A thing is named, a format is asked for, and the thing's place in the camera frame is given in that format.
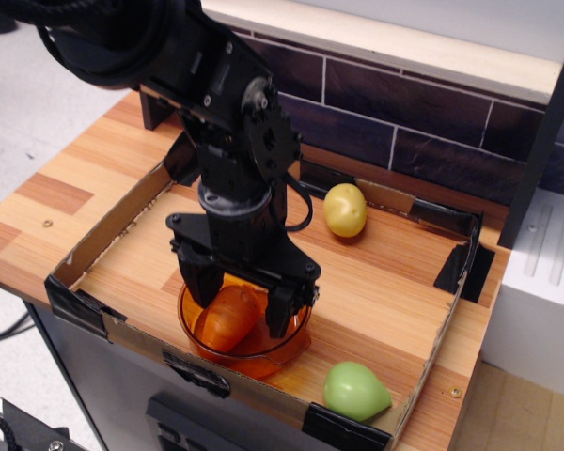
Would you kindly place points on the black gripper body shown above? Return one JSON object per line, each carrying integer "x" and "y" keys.
{"x": 249, "y": 241}

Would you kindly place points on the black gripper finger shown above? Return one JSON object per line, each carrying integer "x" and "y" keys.
{"x": 283, "y": 304}
{"x": 203, "y": 277}

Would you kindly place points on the orange toy carrot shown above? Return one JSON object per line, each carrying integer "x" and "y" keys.
{"x": 229, "y": 318}

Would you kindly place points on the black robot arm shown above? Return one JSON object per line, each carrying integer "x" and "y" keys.
{"x": 241, "y": 141}

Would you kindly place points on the orange transparent plastic pot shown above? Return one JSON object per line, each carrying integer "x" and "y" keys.
{"x": 257, "y": 355}

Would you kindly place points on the cardboard fence with black tape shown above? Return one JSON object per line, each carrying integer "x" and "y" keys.
{"x": 391, "y": 300}

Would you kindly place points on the yellow toy potato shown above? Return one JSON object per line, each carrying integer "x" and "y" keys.
{"x": 345, "y": 210}

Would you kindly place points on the green toy pear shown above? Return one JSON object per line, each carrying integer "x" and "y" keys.
{"x": 353, "y": 390}

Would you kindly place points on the dark brick backsplash panel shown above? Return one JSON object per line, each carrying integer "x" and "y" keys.
{"x": 447, "y": 111}

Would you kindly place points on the white ribbed sink unit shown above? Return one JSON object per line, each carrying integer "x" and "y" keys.
{"x": 525, "y": 336}

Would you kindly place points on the black bracket with screw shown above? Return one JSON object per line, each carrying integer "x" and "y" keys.
{"x": 22, "y": 431}

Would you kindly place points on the black upright post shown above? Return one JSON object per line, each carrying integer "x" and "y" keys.
{"x": 535, "y": 165}

